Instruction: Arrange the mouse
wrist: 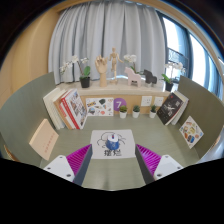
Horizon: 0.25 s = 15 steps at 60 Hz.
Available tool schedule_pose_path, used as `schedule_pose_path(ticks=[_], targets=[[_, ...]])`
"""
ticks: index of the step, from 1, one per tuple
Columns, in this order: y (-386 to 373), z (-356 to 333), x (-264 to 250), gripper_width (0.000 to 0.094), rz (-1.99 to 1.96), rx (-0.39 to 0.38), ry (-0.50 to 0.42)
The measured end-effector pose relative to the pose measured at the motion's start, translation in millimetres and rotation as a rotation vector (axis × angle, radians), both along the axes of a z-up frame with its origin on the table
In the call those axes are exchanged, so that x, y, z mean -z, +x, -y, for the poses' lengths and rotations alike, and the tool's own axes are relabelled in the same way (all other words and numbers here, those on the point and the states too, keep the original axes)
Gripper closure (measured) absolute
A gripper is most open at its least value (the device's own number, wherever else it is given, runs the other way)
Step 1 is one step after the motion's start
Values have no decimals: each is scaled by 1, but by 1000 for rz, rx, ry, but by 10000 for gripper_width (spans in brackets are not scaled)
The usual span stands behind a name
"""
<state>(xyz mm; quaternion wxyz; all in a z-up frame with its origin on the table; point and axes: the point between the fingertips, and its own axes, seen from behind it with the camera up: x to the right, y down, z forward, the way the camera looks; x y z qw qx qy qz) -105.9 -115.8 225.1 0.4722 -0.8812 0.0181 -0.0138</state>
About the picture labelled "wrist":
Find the white orchid plant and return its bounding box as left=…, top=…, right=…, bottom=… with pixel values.
left=123, top=53, right=139, bottom=75

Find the tan brown book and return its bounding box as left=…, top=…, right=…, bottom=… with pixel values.
left=52, top=90, right=75, bottom=130

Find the white sticker sheet card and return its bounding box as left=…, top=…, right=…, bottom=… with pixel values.
left=85, top=96, right=115, bottom=117

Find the blue and white computer mouse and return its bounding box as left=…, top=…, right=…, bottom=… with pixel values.
left=105, top=133, right=120, bottom=151

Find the white book with red band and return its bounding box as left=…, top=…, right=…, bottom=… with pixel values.
left=59, top=96, right=78, bottom=130

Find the round purple number sign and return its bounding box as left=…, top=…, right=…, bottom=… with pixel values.
left=113, top=97, right=127, bottom=112

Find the white photo-cover book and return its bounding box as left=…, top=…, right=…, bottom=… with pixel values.
left=64, top=88, right=89, bottom=130

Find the wooden hand model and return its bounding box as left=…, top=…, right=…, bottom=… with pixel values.
left=94, top=54, right=109, bottom=88

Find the black cover book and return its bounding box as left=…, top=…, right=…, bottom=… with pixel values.
left=156, top=92, right=184, bottom=126

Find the grey white curtain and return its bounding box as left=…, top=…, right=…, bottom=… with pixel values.
left=48, top=1, right=167, bottom=85

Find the white orchid in black pot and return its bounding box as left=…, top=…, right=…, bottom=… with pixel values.
left=59, top=54, right=92, bottom=89
left=161, top=60, right=187, bottom=93

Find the white wall socket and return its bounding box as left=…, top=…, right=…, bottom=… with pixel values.
left=140, top=95, right=153, bottom=107
left=153, top=96, right=165, bottom=108

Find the white mouse pad with drawing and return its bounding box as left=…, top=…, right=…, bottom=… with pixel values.
left=90, top=128, right=137, bottom=160

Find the colourful illustrated book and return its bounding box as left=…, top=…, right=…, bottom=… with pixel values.
left=178, top=115, right=205, bottom=150

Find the dark-framed glass window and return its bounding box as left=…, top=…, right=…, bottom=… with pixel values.
left=156, top=11, right=224, bottom=101

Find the wooden artist mannequin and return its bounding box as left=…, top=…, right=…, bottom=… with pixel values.
left=107, top=46, right=124, bottom=85

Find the black wooden horse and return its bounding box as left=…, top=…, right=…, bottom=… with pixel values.
left=143, top=69, right=158, bottom=86

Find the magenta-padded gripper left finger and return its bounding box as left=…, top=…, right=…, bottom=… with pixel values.
left=43, top=143, right=94, bottom=187

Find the thick white book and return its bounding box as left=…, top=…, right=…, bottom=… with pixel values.
left=42, top=87, right=67, bottom=131

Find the pink wooden horse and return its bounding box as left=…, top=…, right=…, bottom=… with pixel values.
left=124, top=66, right=142, bottom=88

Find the beige thin book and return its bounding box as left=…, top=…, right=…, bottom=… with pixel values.
left=28, top=118, right=60, bottom=162

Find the small succulent in white pot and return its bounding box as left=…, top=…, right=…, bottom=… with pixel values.
left=132, top=104, right=141, bottom=119
left=118, top=104, right=129, bottom=120
left=148, top=104, right=158, bottom=119

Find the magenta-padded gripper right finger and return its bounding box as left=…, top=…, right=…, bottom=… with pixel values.
left=134, top=143, right=184, bottom=186

